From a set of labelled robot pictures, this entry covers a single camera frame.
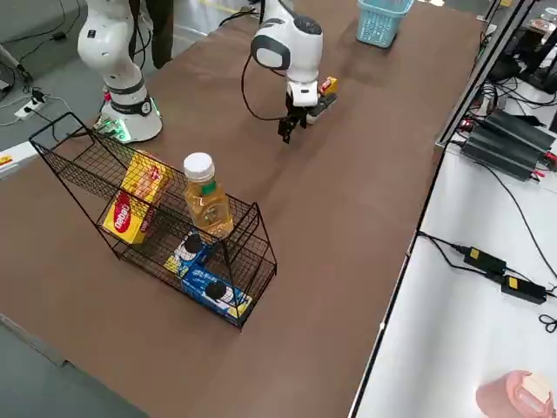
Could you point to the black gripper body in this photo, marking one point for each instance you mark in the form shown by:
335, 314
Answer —
300, 112

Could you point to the black equipment stand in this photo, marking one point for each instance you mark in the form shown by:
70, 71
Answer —
539, 65

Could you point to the white box with warning label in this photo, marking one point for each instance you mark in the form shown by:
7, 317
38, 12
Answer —
17, 161

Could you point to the black power adapter yellow label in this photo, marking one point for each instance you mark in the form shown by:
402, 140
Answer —
485, 259
522, 289

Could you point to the pink round object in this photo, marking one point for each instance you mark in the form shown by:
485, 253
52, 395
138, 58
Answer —
513, 396

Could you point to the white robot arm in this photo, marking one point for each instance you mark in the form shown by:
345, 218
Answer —
300, 48

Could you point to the blue cookie box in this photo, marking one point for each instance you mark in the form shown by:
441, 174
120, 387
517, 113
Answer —
191, 250
217, 296

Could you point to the person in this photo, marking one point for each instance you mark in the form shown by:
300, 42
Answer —
161, 30

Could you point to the aluminium frame rail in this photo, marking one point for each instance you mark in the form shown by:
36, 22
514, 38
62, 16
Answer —
478, 78

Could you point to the black ribbed power supply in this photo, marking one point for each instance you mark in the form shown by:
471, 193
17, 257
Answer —
500, 152
526, 130

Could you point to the light blue plastic basket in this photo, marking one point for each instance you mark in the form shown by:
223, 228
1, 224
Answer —
378, 22

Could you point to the white power strip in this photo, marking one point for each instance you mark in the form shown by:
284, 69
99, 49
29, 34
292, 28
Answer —
30, 108

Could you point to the white side table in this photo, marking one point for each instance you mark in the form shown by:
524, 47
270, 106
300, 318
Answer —
457, 348

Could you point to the yellow tea bottle white cap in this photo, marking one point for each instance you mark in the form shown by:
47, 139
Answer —
209, 204

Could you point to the yellow nabati wafer box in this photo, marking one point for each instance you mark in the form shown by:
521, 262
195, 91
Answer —
124, 217
328, 85

